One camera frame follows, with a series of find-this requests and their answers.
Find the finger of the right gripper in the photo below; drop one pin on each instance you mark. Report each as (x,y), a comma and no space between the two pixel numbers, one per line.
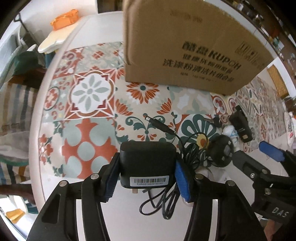
(258,172)
(279,155)

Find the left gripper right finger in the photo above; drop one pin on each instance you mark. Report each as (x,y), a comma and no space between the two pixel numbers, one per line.
(235,218)

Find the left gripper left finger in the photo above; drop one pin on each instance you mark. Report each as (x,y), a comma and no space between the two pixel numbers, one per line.
(57,219)

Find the person's right hand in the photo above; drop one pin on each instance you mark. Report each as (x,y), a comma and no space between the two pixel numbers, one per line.
(269,229)

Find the black round multi-plug charger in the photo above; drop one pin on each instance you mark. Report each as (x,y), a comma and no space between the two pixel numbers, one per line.
(220,151)

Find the black rectangular device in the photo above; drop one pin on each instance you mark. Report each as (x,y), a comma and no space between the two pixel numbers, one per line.
(239,120)

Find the woven tissue box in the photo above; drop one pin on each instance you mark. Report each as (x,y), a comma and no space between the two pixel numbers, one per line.
(278,82)

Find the colourful patterned table mat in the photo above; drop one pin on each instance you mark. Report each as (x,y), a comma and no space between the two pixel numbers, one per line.
(90,110)

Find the striped fabric bag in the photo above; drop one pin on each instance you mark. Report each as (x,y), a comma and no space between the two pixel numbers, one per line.
(17,105)

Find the brown cardboard box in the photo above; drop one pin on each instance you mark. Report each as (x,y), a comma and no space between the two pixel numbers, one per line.
(193,44)

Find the cream flower-shaped kids table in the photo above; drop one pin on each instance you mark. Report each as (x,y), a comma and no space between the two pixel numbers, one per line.
(56,38)

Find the orange plastic crate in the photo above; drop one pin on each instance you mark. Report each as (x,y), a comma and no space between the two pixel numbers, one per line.
(65,19)

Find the white astronaut figurine keychain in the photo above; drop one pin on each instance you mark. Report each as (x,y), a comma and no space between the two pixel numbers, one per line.
(233,135)

